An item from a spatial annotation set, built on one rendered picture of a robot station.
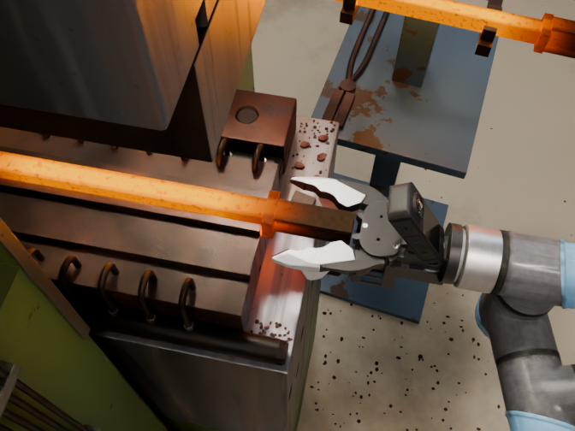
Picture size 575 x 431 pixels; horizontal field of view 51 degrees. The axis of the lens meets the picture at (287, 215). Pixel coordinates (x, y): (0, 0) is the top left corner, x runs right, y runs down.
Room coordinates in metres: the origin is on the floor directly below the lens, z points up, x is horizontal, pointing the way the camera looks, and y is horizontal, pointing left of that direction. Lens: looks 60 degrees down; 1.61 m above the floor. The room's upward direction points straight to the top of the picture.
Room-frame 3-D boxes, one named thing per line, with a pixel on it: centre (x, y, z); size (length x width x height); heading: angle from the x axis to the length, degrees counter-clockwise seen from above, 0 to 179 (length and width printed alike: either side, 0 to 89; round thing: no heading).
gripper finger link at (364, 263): (0.31, -0.08, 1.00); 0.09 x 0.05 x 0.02; 104
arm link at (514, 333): (0.28, -0.29, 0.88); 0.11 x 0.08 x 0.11; 2
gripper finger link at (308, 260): (0.30, -0.03, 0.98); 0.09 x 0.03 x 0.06; 104
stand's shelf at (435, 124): (0.85, -0.24, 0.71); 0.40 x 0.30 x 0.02; 161
